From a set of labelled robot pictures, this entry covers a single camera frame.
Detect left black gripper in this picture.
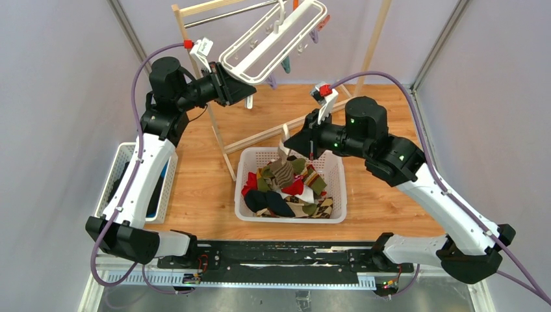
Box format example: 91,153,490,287
177,62,257,112

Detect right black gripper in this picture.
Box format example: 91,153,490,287
283,108,367,161

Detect white plastic clip hanger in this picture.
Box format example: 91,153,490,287
218,1,328,85

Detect brown striped sock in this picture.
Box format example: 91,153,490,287
269,141,294,189

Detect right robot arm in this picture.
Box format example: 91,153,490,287
284,96,515,284

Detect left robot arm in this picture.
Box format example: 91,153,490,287
85,57,257,268

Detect purple hanger clip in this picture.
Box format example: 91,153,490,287
309,29,319,44
265,74,277,90

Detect pile of colourful socks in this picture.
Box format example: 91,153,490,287
241,155,333,219

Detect teal hanger clip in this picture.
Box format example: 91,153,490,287
281,56,291,74

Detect orange hanger clip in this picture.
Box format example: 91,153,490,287
317,14,331,31

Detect white centre laundry basket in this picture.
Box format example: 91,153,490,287
234,147,348,224

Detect white laundry basket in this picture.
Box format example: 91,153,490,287
234,147,348,224
94,142,178,224

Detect wooden clothes rack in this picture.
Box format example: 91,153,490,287
172,1,392,182

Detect white left laundry basket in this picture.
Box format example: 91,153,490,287
94,142,178,224

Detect dark clothes in left basket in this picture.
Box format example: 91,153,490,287
108,161,168,218

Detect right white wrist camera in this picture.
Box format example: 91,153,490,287
311,82,339,125

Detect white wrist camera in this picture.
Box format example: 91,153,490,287
190,37,214,72
311,82,339,125

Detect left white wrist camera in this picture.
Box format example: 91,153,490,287
190,37,214,72

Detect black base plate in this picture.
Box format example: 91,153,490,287
156,240,415,285

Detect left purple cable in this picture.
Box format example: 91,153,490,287
89,40,203,296

